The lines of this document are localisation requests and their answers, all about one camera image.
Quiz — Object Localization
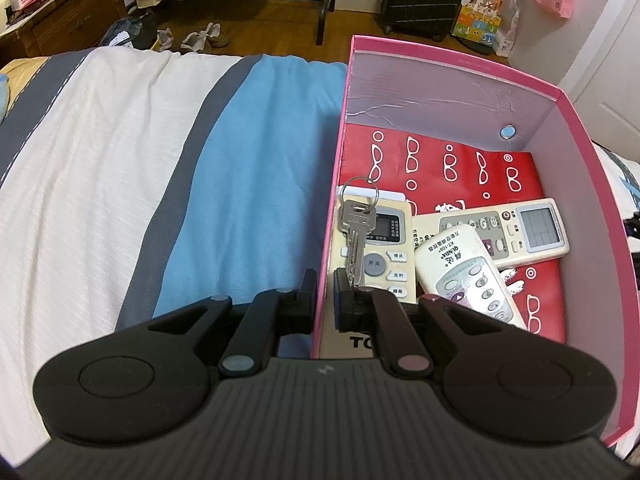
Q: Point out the colourful gift box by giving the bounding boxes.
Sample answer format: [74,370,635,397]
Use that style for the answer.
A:
[452,0,502,56]

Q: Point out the white door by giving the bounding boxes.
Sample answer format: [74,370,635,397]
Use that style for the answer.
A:
[555,0,640,151]

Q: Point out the silver keys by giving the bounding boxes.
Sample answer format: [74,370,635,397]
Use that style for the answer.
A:
[337,176,380,288]

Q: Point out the red printed bag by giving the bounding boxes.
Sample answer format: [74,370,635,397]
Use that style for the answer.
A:
[342,122,568,346]

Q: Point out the black suitcase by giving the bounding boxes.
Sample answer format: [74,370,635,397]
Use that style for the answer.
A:
[382,0,475,43]

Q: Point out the pink cardboard box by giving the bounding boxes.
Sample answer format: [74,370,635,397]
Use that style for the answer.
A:
[309,35,638,448]

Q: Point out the white plastic bag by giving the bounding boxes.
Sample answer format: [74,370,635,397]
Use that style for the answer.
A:
[492,0,523,58]

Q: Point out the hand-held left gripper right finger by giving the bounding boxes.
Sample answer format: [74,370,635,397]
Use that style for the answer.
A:
[333,267,503,379]

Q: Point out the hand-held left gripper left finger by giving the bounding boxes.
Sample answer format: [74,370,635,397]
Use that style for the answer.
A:
[149,268,319,378]

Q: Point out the white rounded remote control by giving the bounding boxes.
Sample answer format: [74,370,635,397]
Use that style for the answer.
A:
[414,224,527,331]

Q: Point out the white card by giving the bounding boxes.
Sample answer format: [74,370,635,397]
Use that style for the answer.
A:
[341,185,407,207]

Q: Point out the black clothes rack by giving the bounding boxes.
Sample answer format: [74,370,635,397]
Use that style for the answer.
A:
[210,0,337,46]

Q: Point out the cream large-display remote control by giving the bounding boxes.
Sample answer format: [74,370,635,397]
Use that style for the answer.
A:
[416,198,571,273]

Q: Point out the white shoes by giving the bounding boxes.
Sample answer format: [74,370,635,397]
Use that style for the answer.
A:
[157,22,231,53]

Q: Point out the cream air conditioner remote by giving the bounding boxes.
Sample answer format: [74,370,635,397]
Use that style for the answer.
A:
[320,199,417,359]

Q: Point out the dark bag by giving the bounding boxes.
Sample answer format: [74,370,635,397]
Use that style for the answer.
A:
[97,10,158,51]

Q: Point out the wooden nightstand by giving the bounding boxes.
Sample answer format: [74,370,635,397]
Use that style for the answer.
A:
[0,0,126,58]

